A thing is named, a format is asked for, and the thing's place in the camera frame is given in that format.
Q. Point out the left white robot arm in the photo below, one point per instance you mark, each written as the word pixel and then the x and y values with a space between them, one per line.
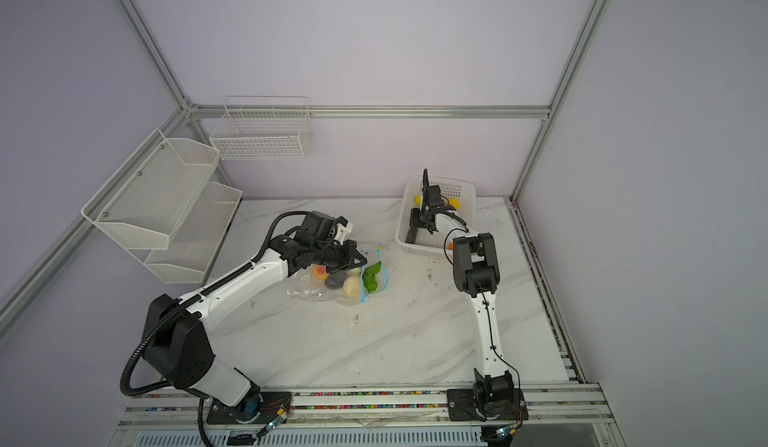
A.
pixel 175 349

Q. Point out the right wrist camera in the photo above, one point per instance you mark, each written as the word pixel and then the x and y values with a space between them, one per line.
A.
pixel 431 196

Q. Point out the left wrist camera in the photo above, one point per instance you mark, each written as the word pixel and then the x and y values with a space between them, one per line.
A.
pixel 321 229

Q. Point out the white mesh two-tier shelf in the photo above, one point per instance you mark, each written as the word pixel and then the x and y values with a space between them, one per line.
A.
pixel 165 208

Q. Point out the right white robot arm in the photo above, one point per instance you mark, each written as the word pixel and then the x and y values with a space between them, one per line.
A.
pixel 476 273

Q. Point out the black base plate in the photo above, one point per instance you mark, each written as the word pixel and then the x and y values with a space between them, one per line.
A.
pixel 486 405
pixel 257 409

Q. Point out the clear zip top bag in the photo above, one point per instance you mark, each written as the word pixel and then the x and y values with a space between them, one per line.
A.
pixel 302 286

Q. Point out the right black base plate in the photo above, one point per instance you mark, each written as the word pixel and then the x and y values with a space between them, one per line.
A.
pixel 486 405

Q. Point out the aluminium front rail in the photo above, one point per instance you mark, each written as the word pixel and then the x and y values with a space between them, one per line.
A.
pixel 559 415

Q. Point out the yellow lemon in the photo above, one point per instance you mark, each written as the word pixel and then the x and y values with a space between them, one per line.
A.
pixel 454 203

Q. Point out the black round food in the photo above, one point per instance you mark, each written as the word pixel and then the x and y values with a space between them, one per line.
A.
pixel 336 280

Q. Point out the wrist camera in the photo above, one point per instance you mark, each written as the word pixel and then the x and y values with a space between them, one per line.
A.
pixel 321 229
pixel 431 196

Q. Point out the beige potato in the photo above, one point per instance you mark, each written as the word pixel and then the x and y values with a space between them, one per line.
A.
pixel 352 288

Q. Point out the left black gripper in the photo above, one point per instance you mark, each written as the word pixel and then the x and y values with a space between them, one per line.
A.
pixel 351 253

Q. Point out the yellow orange fruit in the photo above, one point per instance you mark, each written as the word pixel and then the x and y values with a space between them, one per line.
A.
pixel 320 273

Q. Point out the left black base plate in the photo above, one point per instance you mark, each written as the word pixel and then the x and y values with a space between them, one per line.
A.
pixel 257 409

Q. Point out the white wire wall basket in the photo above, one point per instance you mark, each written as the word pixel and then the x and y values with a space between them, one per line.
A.
pixel 263 128

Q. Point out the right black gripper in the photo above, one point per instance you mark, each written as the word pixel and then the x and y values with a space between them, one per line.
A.
pixel 414 218

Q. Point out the aluminium frame back bar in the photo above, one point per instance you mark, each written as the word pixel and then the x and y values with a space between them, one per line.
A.
pixel 382 112

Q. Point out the white plastic food basket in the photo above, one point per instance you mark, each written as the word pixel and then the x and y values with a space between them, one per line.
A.
pixel 433 241

